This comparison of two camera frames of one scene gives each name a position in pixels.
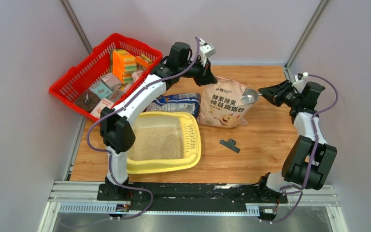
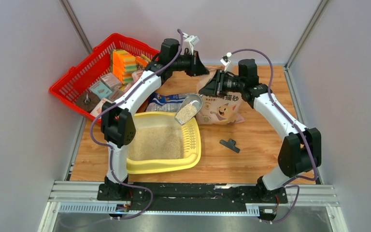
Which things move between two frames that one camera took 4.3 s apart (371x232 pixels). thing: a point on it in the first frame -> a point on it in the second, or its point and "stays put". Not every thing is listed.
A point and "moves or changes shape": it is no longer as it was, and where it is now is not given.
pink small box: (103, 103) stays put
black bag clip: (230, 144) stays put
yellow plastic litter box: (164, 141) stays put
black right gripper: (275, 93) -> (215, 87)
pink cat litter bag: (221, 105) stays put
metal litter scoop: (249, 96) moves or changes shape
